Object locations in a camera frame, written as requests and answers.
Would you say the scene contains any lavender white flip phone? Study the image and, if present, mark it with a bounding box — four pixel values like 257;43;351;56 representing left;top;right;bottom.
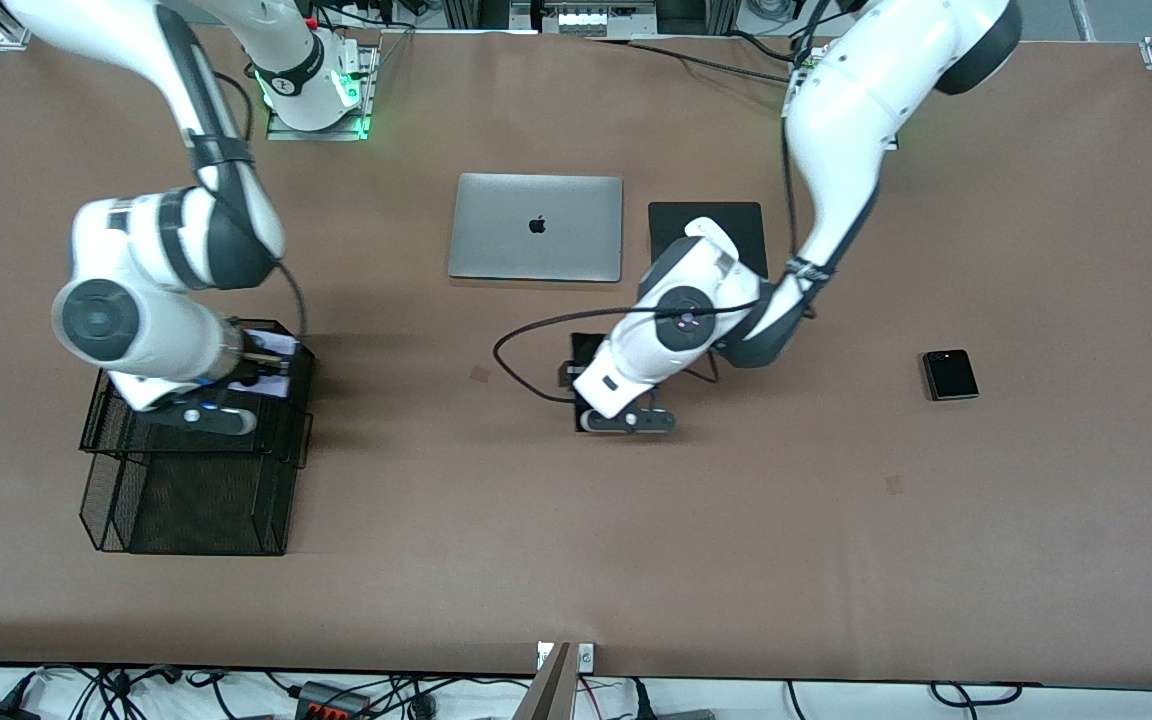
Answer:
248;334;305;403

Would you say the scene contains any black slab smartphone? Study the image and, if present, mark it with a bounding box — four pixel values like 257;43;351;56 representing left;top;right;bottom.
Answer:
572;332;619;433

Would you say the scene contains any black flip phone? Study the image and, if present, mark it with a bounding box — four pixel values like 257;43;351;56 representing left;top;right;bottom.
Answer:
922;349;980;402

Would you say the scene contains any black mesh two-tier tray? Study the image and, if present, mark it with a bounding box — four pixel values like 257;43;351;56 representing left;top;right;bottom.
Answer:
79;318;316;557

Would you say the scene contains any silver closed laptop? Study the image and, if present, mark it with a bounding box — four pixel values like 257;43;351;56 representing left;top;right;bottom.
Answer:
448;173;624;283

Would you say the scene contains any black mouse pad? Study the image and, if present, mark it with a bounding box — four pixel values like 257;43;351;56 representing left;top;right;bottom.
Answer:
648;201;767;281

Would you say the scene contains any black red power box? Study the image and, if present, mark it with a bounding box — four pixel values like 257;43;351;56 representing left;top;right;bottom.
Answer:
294;680;373;720

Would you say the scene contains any grey angled beam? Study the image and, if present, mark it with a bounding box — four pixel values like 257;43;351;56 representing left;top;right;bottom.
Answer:
511;642;577;720

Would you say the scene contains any white power strip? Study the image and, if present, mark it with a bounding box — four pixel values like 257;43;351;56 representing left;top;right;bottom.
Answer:
556;8;639;37

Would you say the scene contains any black floor plug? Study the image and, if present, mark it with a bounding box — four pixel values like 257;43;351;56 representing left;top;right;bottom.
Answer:
633;680;717;720

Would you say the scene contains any metal table edge bracket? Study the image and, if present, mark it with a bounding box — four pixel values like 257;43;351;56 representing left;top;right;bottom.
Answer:
536;642;596;673

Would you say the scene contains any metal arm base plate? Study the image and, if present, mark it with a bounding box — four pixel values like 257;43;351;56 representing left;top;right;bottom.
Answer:
266;45;378;142

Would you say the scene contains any black braided table cable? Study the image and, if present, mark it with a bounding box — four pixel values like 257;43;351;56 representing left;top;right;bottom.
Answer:
586;36;797;87

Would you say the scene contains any thin black table cable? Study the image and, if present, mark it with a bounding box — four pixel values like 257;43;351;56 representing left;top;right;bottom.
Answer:
726;30;805;63

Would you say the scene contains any black looped floor cable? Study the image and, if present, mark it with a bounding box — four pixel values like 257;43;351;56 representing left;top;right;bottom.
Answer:
929;682;1024;708

